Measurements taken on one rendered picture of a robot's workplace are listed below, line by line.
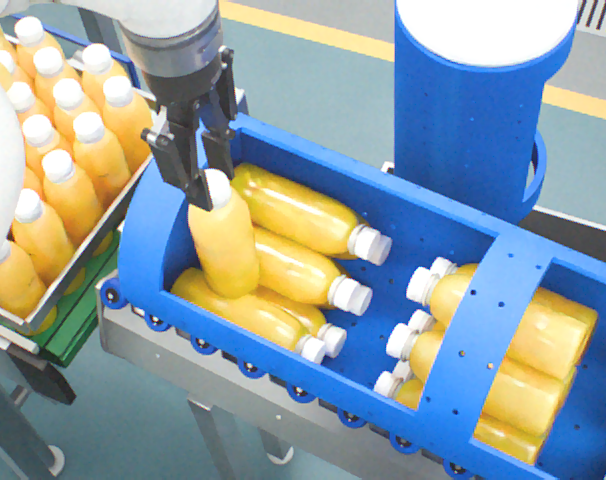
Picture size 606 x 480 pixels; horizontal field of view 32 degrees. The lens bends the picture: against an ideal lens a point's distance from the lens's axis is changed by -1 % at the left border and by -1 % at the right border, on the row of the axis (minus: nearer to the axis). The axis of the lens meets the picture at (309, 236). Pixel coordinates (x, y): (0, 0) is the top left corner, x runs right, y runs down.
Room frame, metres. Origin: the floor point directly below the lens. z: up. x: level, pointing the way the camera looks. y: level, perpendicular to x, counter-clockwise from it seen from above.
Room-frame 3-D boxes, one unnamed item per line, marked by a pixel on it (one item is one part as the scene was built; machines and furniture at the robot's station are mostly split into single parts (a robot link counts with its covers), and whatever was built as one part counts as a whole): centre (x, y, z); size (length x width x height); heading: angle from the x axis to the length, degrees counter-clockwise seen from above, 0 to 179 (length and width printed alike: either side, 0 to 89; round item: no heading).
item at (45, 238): (0.81, 0.37, 0.99); 0.07 x 0.07 x 0.19
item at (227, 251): (0.67, 0.10, 1.18); 0.07 x 0.07 x 0.19
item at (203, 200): (0.65, 0.11, 1.31); 0.03 x 0.01 x 0.07; 55
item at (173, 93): (0.67, 0.10, 1.47); 0.08 x 0.07 x 0.09; 145
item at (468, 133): (1.14, -0.32, 0.59); 0.28 x 0.28 x 0.88
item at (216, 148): (0.69, 0.09, 1.31); 0.03 x 0.01 x 0.07; 55
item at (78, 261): (0.86, 0.28, 0.96); 0.40 x 0.01 x 0.03; 145
